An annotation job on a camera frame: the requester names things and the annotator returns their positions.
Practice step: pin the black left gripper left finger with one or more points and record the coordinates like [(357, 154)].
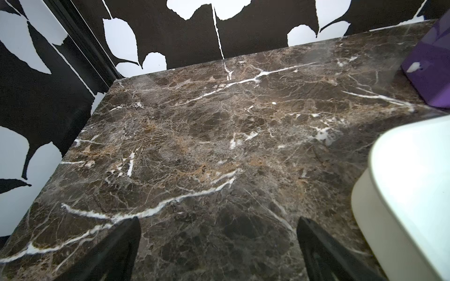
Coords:
[(112, 259)]

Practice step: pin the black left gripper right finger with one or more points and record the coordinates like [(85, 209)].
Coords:
[(328, 260)]

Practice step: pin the purple metronome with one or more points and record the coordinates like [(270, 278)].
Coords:
[(428, 65)]

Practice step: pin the white plastic storage box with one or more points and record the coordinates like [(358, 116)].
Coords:
[(401, 202)]

